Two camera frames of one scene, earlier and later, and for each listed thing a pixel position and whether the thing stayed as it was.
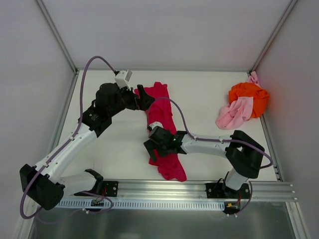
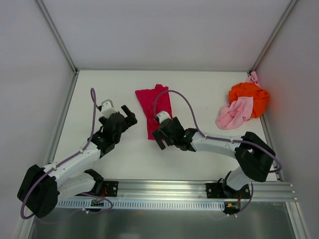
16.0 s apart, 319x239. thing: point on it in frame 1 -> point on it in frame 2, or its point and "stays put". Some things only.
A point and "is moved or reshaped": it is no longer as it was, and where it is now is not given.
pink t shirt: [235, 114] stays put
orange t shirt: [250, 89] stays put
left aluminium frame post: [42, 7] stays put
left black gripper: [137, 100] -> [124, 120]
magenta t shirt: [169, 166] is moved or reshaped
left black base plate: [109, 189] stays put
